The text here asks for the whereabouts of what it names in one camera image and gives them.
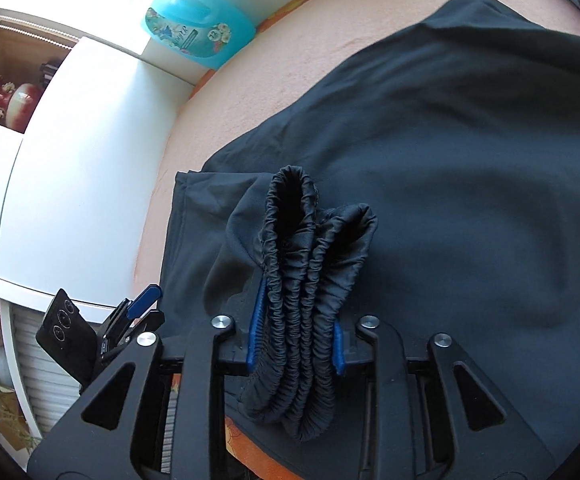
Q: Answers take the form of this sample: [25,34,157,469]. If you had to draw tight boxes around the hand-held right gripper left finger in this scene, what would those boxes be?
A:
[70,277,271,480]

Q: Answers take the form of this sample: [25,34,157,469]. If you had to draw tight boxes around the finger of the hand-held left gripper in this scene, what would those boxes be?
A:
[100,283,166,357]

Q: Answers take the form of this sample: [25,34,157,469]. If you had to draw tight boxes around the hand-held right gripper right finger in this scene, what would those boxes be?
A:
[332,314,555,480]

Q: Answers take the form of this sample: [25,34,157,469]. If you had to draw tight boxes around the black pants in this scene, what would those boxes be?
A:
[160,0,580,472]

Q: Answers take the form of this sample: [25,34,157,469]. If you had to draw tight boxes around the white slatted door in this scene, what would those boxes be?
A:
[0,300,88,443]

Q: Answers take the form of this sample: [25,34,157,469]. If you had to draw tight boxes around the green plant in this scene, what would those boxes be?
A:
[0,327,42,457]

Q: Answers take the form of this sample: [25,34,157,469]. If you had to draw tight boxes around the white shelf cabinet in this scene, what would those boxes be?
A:
[0,5,212,306]

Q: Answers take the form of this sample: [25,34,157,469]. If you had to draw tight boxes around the beige mat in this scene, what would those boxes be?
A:
[132,0,580,292]

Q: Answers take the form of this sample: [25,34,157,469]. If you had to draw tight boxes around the red and white vase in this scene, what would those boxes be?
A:
[0,76,42,124]

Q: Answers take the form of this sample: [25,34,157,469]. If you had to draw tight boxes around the small black shelf item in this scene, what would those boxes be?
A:
[37,59,64,89]

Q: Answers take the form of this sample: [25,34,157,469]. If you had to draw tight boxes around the small blue detergent bottle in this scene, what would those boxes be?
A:
[141,0,259,69]

